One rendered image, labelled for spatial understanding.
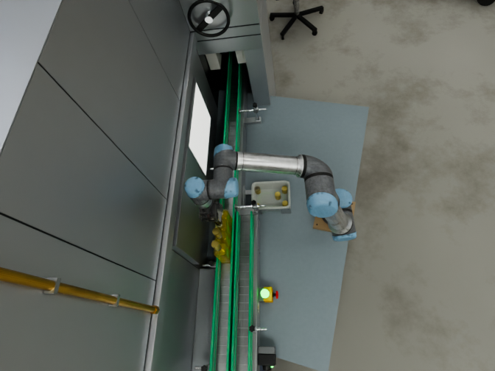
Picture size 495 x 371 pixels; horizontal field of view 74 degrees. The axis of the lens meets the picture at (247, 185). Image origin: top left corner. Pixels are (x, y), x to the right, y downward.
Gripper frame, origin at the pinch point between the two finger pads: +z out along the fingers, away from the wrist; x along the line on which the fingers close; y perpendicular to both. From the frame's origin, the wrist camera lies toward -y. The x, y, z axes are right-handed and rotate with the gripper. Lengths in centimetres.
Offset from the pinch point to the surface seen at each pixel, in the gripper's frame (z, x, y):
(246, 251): 29.4, 9.9, 10.7
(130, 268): -42, -15, 33
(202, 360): 29, -11, 61
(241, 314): 29, 8, 42
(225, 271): 29.4, -0.8, 21.1
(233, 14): -29, 12, -96
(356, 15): 118, 116, -269
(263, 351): 34, 18, 58
